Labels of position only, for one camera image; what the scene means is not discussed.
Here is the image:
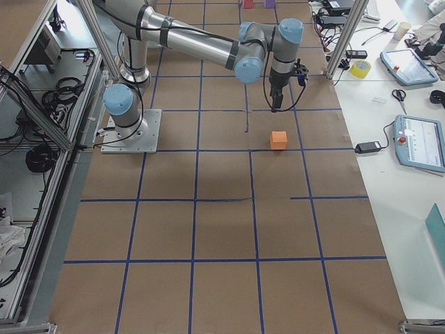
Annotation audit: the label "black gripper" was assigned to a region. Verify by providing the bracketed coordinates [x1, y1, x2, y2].
[269, 71, 291, 112]

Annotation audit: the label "orange foam cube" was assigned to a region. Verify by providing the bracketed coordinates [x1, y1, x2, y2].
[270, 131, 288, 150]

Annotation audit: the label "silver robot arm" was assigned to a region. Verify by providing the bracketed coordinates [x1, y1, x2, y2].
[95, 1, 307, 121]

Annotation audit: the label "yellow tape roll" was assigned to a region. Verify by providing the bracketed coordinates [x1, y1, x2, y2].
[350, 60, 371, 79]

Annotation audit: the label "purple foam cube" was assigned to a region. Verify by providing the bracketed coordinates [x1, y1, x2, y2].
[264, 0, 276, 9]

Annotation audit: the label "pink foam cube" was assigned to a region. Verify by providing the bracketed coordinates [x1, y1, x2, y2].
[243, 0, 254, 9]

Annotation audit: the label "black power adapter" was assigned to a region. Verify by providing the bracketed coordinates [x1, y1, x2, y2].
[354, 141, 382, 154]

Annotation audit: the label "blue teach pendant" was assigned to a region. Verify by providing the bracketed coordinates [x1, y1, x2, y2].
[380, 49, 439, 86]
[393, 115, 444, 173]

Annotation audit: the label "paper cup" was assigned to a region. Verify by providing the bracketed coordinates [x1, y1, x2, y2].
[393, 22, 411, 41]

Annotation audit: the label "aluminium frame post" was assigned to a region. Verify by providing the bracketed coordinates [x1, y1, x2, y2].
[325, 0, 369, 79]

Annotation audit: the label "black handled scissors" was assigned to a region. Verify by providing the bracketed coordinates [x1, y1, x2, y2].
[391, 89, 407, 115]

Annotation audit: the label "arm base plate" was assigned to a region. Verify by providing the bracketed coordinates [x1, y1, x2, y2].
[101, 109, 162, 154]

